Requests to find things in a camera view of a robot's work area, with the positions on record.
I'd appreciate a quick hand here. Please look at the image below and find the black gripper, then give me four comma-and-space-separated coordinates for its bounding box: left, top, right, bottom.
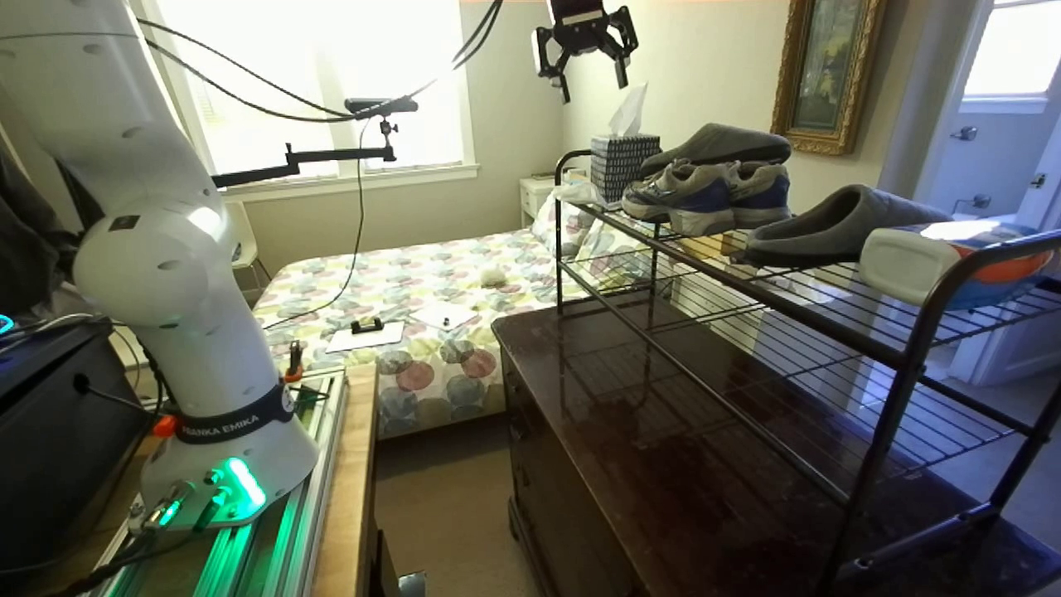
535, 0, 642, 106

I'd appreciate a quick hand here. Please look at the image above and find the grey blue sneaker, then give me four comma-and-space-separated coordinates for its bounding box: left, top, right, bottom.
723, 160, 797, 233
616, 160, 742, 240

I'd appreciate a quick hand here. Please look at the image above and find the white pulled-up tissue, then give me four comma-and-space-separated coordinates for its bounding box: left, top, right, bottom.
608, 81, 652, 144

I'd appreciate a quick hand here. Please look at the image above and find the black white patterned tissue box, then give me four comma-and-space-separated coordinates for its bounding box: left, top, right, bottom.
588, 134, 664, 207

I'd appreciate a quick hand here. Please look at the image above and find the dark grey slipper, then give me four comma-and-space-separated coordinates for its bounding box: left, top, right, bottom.
638, 121, 797, 180
726, 184, 956, 272

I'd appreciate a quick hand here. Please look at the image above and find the gold framed picture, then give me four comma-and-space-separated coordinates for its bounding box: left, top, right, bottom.
768, 0, 891, 160

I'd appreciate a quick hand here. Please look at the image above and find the bright window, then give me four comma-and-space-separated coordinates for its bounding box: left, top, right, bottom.
128, 0, 486, 200

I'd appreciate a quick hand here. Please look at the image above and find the white paper sheet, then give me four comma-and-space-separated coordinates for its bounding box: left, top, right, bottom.
320, 314, 407, 357
413, 297, 491, 334

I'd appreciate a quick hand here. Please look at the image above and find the bed with floral bedspread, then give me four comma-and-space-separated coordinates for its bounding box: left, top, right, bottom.
244, 222, 623, 444

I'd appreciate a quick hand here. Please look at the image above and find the white wipes container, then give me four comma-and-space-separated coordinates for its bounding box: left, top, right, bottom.
855, 216, 1061, 314

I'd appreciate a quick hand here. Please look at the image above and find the white panel door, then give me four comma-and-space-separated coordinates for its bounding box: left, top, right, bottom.
911, 0, 1061, 390

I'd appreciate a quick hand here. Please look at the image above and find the small red-brown tool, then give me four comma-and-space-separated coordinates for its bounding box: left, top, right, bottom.
282, 339, 308, 387

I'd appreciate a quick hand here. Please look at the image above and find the dark wooden dresser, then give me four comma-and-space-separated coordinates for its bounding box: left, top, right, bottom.
491, 295, 1061, 597

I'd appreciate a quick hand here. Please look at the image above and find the black metal shoe rack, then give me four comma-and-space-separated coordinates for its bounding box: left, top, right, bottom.
549, 147, 1061, 597

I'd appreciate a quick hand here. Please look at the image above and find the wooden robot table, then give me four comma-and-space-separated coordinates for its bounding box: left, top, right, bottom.
306, 357, 386, 597

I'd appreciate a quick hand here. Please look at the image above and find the aluminium mounting plate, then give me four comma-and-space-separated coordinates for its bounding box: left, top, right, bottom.
94, 368, 354, 597

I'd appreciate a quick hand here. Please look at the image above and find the black equipment case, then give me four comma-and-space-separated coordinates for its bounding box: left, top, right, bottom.
0, 313, 151, 568

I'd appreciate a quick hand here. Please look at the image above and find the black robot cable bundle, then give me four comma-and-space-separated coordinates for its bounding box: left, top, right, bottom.
136, 0, 511, 125

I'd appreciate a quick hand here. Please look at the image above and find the black stereo camera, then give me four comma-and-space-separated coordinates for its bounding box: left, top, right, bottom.
341, 92, 423, 123

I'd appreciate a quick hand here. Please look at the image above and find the thin black camera cable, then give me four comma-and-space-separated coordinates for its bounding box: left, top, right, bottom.
261, 152, 375, 334

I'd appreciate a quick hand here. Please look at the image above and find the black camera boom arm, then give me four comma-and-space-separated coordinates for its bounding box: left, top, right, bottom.
209, 112, 403, 191

